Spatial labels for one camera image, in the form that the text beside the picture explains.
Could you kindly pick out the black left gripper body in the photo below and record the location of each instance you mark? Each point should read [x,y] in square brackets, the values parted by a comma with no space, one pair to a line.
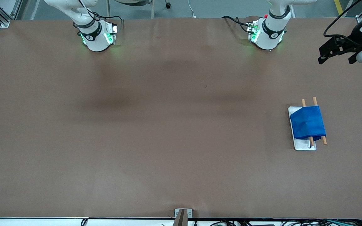
[355,39]

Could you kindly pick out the blue microfibre towel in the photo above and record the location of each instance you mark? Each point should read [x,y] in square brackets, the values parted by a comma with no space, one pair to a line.
[308,122]

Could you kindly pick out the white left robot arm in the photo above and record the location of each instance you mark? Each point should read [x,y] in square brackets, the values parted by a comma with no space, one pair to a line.
[270,31]

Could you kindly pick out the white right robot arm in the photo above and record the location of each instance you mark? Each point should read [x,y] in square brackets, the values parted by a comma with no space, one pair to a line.
[93,34]

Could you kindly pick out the grey rolling stand legs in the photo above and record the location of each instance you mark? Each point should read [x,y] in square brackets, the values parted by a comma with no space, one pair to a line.
[152,8]

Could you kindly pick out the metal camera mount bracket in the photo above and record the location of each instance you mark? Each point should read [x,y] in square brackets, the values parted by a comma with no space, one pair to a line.
[183,216]

